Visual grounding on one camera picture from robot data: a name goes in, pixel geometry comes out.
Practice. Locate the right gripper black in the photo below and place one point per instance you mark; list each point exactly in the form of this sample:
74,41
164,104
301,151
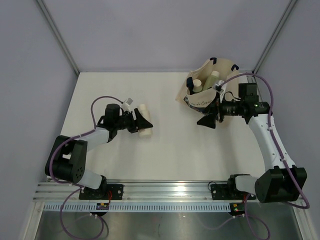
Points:
209,120

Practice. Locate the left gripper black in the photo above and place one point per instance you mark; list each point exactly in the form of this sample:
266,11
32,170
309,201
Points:
141,122

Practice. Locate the pale bottle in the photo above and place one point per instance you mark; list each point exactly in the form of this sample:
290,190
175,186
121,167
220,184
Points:
211,80

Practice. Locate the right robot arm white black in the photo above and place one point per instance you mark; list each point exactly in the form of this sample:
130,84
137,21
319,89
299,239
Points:
283,180

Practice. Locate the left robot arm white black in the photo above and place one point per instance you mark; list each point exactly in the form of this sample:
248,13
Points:
67,160

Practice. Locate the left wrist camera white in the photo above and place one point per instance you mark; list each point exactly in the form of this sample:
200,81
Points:
126,105

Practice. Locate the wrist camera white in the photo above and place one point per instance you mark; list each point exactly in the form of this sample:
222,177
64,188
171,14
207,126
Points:
220,86
126,105

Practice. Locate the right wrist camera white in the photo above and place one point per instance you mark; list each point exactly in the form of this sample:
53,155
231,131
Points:
220,86

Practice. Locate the aluminium mounting rail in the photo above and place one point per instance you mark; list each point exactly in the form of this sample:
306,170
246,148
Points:
134,191

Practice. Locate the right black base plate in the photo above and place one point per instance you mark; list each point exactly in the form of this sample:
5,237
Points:
225,191

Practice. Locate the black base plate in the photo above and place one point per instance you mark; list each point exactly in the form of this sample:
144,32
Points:
109,191
225,191

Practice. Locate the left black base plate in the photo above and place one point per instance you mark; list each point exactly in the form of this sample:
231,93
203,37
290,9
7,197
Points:
109,191

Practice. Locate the white slotted cable duct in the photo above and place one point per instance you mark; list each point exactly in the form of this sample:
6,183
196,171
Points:
148,207

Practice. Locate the right aluminium frame post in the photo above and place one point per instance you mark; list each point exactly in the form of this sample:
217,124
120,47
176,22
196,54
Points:
275,34

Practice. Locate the aluminium frame post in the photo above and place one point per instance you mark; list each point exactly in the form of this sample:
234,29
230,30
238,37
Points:
44,10
275,34

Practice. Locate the left aluminium frame post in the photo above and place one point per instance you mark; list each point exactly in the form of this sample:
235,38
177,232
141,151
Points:
44,10

